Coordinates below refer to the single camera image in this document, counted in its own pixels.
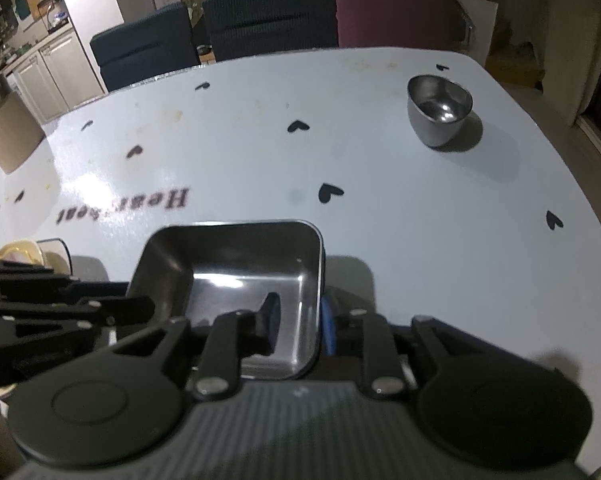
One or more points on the maroon chair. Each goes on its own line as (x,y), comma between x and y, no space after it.
(395,12)

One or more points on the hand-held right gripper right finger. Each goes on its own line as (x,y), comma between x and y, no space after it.
(329,329)

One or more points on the beige jug with steel lid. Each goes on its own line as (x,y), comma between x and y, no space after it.
(10,135)

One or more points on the small steel cup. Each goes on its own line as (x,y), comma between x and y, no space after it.
(438,110)

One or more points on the small square steel container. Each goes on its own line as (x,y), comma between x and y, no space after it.
(230,260)

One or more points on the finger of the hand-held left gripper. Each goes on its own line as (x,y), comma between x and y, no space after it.
(80,310)
(25,277)

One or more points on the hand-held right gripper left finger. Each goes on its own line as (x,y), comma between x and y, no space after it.
(273,321)

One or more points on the white kitchen cabinets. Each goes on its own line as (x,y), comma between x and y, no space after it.
(50,75)

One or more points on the navy blue chair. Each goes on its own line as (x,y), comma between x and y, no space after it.
(145,50)
(270,20)

